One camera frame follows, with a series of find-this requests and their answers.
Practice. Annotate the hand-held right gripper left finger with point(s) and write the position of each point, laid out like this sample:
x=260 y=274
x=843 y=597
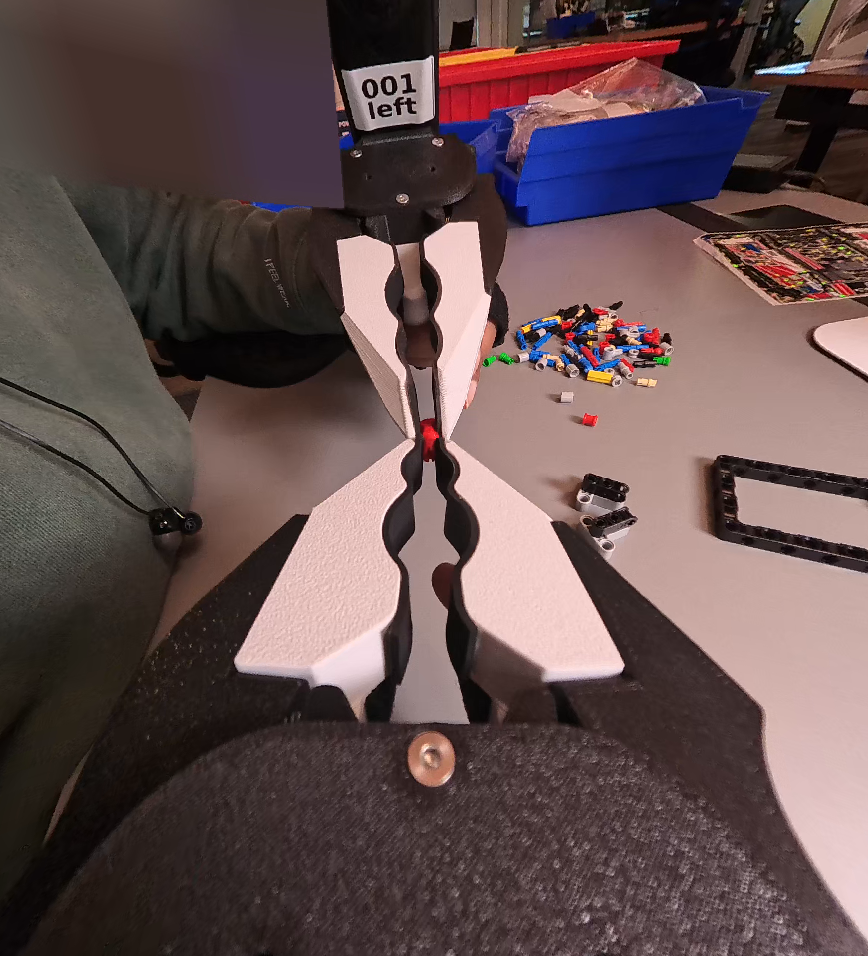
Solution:
x=322 y=597

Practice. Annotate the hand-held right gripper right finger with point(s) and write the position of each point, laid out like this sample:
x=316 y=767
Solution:
x=538 y=597

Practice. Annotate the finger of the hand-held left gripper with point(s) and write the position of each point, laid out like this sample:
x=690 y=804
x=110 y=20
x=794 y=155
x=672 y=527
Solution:
x=463 y=299
x=366 y=299

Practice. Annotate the grey lego connector assembly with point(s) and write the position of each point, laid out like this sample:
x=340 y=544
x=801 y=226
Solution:
x=609 y=526

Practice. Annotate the grey and black lego assembly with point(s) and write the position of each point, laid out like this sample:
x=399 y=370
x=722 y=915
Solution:
x=604 y=493

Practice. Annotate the pile of small lego pieces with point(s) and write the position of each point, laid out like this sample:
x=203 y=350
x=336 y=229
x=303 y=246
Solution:
x=590 y=336

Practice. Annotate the black rectangular lego frame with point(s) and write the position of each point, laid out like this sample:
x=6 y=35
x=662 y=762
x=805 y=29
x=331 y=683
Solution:
x=725 y=508

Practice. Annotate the person's left forearm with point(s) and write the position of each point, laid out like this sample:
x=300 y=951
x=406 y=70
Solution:
x=217 y=261

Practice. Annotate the yellow lego connector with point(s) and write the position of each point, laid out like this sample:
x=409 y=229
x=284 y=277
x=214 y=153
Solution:
x=604 y=379

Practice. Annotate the clear bag of lego parts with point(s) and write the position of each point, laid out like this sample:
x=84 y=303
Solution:
x=598 y=97

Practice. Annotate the lego instruction booklet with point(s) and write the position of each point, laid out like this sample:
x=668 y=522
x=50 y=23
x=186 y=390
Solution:
x=800 y=261

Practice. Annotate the person's left hand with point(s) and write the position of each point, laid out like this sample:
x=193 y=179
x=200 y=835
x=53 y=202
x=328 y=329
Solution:
x=481 y=358

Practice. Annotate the person's right hand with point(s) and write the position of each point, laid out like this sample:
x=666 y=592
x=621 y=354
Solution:
x=443 y=586

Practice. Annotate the small blue storage bin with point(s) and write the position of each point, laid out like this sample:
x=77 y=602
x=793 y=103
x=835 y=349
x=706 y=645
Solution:
x=471 y=146

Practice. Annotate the red storage bin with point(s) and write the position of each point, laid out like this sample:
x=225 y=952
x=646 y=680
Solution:
x=523 y=75

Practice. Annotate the large blue storage bin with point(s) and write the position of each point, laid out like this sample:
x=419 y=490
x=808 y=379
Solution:
x=628 y=172

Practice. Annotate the green sweatshirt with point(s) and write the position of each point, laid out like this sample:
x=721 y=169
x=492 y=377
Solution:
x=30 y=523

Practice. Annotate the brown background table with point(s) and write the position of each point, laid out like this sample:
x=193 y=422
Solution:
x=837 y=82

